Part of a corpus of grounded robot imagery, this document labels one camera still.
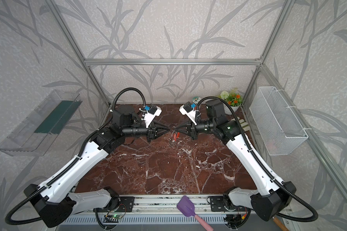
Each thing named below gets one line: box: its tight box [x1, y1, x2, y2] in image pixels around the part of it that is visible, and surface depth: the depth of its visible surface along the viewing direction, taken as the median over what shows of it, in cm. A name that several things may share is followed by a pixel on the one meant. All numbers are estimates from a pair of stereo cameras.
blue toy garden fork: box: [272, 216, 290, 231], surface depth 68 cm
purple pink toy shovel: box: [176, 195, 214, 231], surface depth 74 cm
